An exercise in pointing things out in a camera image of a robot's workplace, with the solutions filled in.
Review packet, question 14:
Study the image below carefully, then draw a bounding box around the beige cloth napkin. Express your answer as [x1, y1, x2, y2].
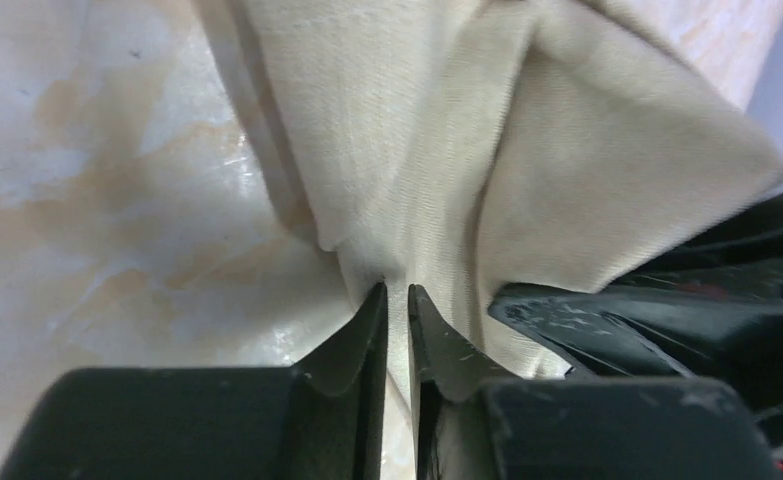
[192, 0, 783, 412]

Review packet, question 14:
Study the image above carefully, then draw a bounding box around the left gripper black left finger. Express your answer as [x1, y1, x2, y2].
[0, 284, 388, 479]

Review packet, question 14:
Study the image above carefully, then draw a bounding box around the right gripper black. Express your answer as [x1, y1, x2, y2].
[488, 193, 783, 414]

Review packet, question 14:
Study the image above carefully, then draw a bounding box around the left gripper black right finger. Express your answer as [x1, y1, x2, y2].
[408, 285, 783, 479]

